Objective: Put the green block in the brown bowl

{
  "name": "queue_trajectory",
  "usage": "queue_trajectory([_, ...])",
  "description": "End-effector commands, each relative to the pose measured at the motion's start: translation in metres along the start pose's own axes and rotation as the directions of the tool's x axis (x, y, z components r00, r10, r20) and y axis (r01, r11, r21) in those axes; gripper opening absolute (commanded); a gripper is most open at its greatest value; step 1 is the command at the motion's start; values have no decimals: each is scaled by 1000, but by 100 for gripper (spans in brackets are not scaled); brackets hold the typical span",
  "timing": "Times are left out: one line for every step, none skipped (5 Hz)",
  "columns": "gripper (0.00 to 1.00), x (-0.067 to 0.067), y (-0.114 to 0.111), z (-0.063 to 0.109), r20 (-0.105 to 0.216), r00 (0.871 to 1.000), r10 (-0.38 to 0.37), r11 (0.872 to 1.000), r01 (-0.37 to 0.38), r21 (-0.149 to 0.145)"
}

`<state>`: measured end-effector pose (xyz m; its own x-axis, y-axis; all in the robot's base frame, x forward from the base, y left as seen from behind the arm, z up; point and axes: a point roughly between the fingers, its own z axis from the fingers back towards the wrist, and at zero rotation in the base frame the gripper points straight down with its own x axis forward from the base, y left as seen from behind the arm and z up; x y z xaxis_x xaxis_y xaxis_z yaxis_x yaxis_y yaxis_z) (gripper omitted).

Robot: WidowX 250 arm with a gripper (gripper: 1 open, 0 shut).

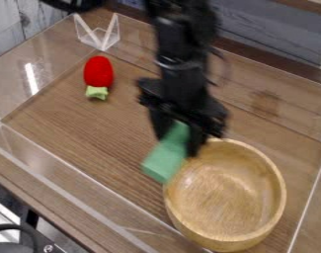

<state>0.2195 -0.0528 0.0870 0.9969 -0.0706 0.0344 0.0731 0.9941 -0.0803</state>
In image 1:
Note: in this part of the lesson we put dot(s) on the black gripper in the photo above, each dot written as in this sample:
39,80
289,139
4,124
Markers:
176,97

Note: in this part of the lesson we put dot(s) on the green rectangular block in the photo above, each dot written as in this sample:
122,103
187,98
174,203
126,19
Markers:
167,155

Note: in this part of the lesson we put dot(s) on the brown wooden bowl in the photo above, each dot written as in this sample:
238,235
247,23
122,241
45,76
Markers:
226,197

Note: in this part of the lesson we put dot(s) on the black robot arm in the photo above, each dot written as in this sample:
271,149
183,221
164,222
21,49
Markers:
184,29

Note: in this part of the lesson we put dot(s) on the red plush strawberry toy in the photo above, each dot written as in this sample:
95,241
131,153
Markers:
98,77

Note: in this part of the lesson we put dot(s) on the clear acrylic corner bracket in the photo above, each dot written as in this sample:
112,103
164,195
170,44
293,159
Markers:
99,38

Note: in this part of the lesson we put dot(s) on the clear acrylic enclosure wall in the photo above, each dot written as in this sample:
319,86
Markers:
96,216

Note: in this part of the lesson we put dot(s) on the black metal table frame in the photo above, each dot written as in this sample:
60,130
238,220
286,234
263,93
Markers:
44,237

